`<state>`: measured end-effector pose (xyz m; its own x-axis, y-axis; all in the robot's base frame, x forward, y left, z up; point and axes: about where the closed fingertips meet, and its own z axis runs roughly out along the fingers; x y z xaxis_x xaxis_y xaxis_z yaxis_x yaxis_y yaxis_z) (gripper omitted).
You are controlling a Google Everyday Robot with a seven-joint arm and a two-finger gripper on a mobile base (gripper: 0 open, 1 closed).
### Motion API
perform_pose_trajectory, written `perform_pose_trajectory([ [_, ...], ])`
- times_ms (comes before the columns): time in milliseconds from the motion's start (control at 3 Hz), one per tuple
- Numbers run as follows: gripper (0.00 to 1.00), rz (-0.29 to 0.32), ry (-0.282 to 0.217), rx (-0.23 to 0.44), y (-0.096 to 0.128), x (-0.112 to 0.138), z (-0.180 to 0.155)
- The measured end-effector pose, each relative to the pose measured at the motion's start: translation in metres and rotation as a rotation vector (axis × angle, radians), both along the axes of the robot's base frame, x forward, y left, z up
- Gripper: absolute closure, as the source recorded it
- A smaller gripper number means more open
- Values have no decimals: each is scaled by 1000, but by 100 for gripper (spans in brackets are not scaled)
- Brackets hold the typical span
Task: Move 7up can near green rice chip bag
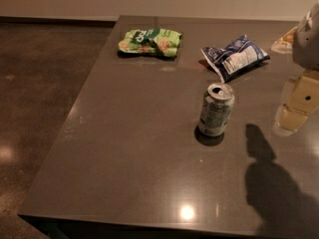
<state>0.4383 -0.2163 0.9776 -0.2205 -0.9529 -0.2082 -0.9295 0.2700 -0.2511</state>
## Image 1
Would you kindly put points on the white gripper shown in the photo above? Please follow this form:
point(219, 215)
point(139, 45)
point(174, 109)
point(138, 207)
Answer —
point(307, 47)

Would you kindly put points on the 7up soda can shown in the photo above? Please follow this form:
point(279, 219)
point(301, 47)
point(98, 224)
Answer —
point(218, 102)

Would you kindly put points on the yellow snack bag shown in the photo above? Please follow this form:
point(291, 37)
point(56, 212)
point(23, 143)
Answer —
point(284, 45)

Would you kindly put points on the blue white chip bag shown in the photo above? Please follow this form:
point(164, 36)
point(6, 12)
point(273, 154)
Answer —
point(235, 59)

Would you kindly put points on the green rice chip bag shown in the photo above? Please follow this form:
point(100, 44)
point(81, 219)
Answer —
point(152, 42)

